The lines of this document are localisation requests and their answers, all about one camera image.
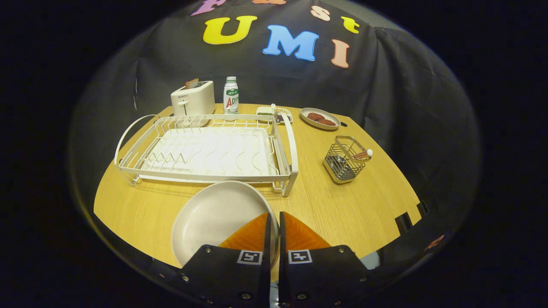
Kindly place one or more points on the white drink bottle green label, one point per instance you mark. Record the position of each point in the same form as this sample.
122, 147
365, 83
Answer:
231, 98

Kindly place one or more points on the small cream oval plate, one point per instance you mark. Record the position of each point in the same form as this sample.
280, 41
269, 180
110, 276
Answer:
332, 116

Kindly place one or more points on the brown meat patty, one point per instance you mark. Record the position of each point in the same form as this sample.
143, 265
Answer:
315, 116
326, 122

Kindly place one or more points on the cream round plate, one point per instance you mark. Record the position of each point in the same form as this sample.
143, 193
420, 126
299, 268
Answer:
214, 218

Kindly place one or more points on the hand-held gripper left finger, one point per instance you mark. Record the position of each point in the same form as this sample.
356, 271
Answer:
266, 239

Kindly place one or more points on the white toaster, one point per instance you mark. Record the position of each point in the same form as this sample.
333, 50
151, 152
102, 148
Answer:
195, 100

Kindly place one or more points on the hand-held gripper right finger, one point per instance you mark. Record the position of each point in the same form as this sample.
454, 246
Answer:
282, 239

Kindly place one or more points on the toast slice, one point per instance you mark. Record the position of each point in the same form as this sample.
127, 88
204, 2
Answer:
192, 83

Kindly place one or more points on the black backdrop cloth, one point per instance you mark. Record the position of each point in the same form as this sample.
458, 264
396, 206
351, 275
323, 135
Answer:
171, 64

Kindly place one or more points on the white divided snack dish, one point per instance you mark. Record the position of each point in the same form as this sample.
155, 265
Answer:
265, 111

